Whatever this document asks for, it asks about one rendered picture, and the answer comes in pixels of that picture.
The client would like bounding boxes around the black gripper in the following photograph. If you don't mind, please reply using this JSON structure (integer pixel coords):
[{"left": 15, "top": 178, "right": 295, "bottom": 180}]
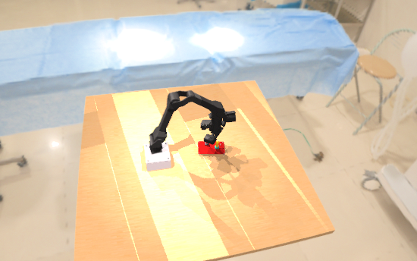
[{"left": 204, "top": 120, "right": 226, "bottom": 145}]

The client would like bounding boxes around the red circuit board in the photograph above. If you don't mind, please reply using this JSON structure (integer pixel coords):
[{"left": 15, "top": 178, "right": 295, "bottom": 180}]
[{"left": 198, "top": 141, "right": 225, "bottom": 154}]

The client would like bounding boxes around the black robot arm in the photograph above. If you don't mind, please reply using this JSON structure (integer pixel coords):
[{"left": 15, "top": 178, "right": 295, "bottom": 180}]
[{"left": 149, "top": 90, "right": 236, "bottom": 155}]

